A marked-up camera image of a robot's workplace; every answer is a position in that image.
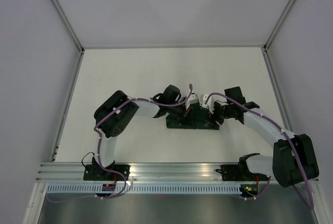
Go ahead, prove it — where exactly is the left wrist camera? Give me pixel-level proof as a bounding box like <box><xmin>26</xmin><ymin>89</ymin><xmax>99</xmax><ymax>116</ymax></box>
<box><xmin>185</xmin><ymin>93</ymin><xmax>199</xmax><ymax>110</ymax></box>

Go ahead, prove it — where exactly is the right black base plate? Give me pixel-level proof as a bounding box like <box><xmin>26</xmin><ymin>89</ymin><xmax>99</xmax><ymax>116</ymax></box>
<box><xmin>215</xmin><ymin>164</ymin><xmax>268</xmax><ymax>182</ymax></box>

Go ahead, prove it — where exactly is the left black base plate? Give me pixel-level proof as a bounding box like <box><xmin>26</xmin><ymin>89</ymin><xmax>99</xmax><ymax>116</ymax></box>
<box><xmin>83</xmin><ymin>164</ymin><xmax>130</xmax><ymax>181</ymax></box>

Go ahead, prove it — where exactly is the aluminium frame post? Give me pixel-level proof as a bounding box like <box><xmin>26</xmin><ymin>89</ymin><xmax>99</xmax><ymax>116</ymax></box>
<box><xmin>262</xmin><ymin>0</ymin><xmax>297</xmax><ymax>52</ymax></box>
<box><xmin>49</xmin><ymin>0</ymin><xmax>84</xmax><ymax>54</ymax></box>

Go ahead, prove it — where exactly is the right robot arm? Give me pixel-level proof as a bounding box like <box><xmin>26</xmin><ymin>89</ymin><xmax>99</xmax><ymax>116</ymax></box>
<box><xmin>203</xmin><ymin>87</ymin><xmax>319</xmax><ymax>188</ymax></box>

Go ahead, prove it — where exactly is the back aluminium frame bar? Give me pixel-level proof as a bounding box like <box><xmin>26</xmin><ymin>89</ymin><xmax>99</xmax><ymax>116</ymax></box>
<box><xmin>82</xmin><ymin>44</ymin><xmax>266</xmax><ymax>50</ymax></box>

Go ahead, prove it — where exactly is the aluminium front rail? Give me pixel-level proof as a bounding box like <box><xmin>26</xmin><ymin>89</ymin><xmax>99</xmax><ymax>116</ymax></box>
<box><xmin>35</xmin><ymin>162</ymin><xmax>321</xmax><ymax>183</ymax></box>

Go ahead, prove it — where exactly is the right aluminium frame post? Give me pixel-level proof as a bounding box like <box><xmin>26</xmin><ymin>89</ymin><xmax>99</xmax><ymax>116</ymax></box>
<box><xmin>262</xmin><ymin>0</ymin><xmax>297</xmax><ymax>52</ymax></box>

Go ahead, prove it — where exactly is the white slotted cable duct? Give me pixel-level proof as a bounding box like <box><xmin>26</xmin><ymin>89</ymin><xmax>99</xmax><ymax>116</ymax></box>
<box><xmin>47</xmin><ymin>183</ymin><xmax>241</xmax><ymax>194</ymax></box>

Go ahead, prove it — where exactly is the left aluminium frame post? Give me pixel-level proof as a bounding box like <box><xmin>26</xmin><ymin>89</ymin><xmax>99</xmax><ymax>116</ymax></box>
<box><xmin>49</xmin><ymin>0</ymin><xmax>84</xmax><ymax>54</ymax></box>

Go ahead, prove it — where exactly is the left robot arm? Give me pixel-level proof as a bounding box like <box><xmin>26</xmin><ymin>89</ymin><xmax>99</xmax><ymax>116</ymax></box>
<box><xmin>94</xmin><ymin>84</ymin><xmax>198</xmax><ymax>180</ymax></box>

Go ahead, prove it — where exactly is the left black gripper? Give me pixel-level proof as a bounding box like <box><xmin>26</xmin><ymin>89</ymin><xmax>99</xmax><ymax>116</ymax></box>
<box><xmin>167</xmin><ymin>101</ymin><xmax>195</xmax><ymax>127</ymax></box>

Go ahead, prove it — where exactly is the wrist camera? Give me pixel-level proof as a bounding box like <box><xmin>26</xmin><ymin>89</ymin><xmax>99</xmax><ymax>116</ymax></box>
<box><xmin>199</xmin><ymin>94</ymin><xmax>215</xmax><ymax>113</ymax></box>
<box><xmin>185</xmin><ymin>93</ymin><xmax>199</xmax><ymax>110</ymax></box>

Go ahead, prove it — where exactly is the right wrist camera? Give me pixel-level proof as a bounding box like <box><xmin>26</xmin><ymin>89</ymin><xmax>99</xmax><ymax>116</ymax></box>
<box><xmin>199</xmin><ymin>94</ymin><xmax>215</xmax><ymax>113</ymax></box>

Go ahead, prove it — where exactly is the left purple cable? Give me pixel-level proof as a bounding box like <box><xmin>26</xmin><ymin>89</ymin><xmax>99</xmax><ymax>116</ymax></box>
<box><xmin>46</xmin><ymin>83</ymin><xmax>195</xmax><ymax>204</ymax></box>

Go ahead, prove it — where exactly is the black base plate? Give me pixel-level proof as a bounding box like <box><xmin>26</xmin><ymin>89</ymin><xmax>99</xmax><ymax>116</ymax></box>
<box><xmin>215</xmin><ymin>164</ymin><xmax>268</xmax><ymax>182</ymax></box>
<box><xmin>83</xmin><ymin>164</ymin><xmax>130</xmax><ymax>181</ymax></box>

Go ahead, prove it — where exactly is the dark green cloth napkin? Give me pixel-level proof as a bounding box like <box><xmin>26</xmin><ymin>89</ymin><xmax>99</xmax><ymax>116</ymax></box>
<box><xmin>165</xmin><ymin>103</ymin><xmax>220</xmax><ymax>130</ymax></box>

